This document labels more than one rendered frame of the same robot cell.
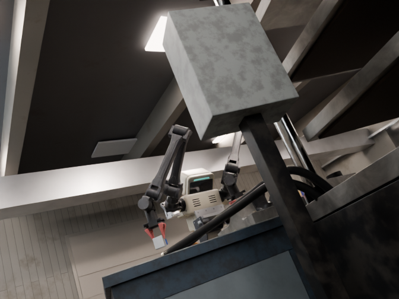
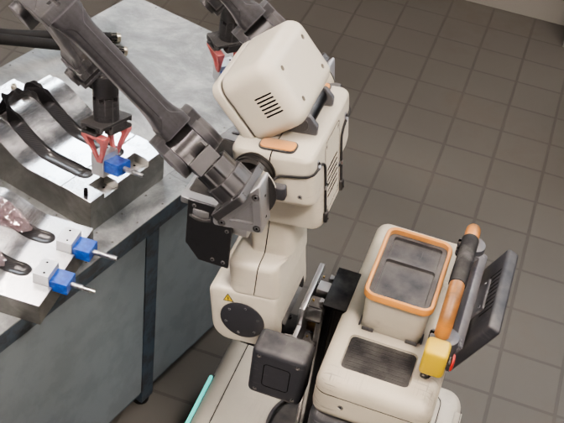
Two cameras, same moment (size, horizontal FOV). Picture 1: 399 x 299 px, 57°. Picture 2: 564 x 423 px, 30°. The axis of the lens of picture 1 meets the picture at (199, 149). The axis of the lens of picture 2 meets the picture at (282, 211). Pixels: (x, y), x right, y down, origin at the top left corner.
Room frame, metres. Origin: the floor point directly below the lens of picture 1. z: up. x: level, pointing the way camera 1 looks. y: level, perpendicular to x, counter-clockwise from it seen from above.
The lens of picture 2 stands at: (3.69, -0.96, 2.44)
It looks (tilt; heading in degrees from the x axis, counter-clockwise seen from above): 41 degrees down; 140
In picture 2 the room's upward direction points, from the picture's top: 8 degrees clockwise
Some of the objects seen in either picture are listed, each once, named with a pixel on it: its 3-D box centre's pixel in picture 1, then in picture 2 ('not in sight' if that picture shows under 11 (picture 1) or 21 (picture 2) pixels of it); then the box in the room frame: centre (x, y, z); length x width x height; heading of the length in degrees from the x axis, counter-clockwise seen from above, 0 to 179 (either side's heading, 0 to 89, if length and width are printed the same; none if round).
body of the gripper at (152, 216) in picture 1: (152, 218); (230, 30); (1.84, 0.35, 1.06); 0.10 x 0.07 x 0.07; 84
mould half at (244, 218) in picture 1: (256, 218); (49, 138); (1.81, -0.13, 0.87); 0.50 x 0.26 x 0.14; 21
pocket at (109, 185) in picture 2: not in sight; (103, 190); (2.05, -0.11, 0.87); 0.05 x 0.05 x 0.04; 21
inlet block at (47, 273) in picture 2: not in sight; (66, 283); (2.26, -0.31, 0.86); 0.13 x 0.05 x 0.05; 38
